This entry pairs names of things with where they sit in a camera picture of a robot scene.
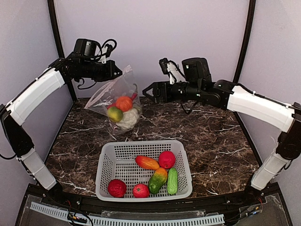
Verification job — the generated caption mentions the red chili pepper toy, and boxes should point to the red chili pepper toy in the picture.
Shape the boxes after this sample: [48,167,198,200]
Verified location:
[131,93,137,100]

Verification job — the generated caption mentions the orange pumpkin toy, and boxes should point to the orange pumpkin toy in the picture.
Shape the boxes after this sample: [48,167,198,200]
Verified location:
[116,96,133,112]

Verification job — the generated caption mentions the clear zip top bag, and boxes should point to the clear zip top bag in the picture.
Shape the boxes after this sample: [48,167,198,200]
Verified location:
[85,65,142,135]

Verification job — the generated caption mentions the white cauliflower toy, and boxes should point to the white cauliflower toy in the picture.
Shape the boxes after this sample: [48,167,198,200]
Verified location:
[116,108,140,130]

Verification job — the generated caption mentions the yellow lemon toy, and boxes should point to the yellow lemon toy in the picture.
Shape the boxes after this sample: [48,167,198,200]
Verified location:
[107,106,123,122]

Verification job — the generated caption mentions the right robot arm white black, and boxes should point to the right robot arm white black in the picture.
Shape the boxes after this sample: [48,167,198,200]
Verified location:
[143,57,301,191]

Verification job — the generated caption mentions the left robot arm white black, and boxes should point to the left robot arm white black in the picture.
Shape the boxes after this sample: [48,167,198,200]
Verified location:
[0,39,122,191]

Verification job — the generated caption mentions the red wrinkled fruit right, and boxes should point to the red wrinkled fruit right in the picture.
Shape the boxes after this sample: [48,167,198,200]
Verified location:
[158,151,176,169]

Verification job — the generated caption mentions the red wrinkled fruit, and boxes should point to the red wrinkled fruit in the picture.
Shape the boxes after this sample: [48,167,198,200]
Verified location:
[107,179,127,198]
[158,151,176,169]

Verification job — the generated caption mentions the orange yellow mango toy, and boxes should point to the orange yellow mango toy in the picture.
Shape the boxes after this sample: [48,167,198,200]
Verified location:
[135,155,160,170]

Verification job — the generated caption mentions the white perforated plastic basket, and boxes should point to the white perforated plastic basket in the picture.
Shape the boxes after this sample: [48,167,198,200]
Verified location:
[95,140,193,202]

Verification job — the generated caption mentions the green orange mango toy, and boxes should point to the green orange mango toy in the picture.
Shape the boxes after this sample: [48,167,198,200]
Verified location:
[148,168,168,194]

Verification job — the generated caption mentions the green bitter gourd toy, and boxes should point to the green bitter gourd toy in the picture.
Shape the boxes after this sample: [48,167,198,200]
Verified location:
[167,168,178,195]

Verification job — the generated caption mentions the red tomato fruit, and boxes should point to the red tomato fruit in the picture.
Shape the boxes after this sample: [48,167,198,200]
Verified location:
[132,184,150,198]

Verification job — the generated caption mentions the red wrinkled fruit front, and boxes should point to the red wrinkled fruit front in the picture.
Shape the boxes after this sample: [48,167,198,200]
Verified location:
[107,179,127,198]

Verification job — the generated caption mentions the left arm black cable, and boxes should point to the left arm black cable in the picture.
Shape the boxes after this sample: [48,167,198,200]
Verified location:
[93,39,118,62]

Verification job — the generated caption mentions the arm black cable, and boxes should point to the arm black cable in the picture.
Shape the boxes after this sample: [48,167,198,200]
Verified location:
[93,39,118,62]
[180,100,200,115]

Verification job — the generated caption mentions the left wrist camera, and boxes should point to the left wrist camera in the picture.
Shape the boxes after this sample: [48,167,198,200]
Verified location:
[98,44,113,64]

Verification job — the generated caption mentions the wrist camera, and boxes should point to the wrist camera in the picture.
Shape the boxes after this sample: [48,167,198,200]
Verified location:
[98,44,113,64]
[159,58,185,85]

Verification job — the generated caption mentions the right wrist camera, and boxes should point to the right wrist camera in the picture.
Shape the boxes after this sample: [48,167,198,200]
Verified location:
[159,58,185,85]

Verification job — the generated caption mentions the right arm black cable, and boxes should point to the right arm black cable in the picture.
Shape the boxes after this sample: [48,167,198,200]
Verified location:
[180,100,200,115]

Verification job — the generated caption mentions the left black frame post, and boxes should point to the left black frame post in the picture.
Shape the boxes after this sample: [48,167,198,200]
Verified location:
[47,0,77,103]

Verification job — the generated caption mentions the black frame post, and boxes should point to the black frame post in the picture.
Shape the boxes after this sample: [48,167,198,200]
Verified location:
[47,0,77,103]
[233,0,256,83]

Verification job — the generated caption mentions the black front rail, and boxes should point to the black front rail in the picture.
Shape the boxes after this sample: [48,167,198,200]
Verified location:
[23,182,292,225]

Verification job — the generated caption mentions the right black frame post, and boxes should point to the right black frame post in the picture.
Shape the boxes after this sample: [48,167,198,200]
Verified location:
[233,0,256,83]

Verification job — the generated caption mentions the left electronics board wires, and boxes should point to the left electronics board wires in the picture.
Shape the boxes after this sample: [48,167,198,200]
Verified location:
[63,200,95,226]

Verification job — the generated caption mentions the electronics board wires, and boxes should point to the electronics board wires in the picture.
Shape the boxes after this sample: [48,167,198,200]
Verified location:
[239,197,266,218]
[63,200,95,226]

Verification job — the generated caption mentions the white slotted cable duct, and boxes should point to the white slotted cable duct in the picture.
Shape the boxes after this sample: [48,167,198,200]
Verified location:
[30,202,225,226]

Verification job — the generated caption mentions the right electronics board wires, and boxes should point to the right electronics board wires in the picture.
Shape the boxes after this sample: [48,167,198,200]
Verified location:
[239,197,266,218]

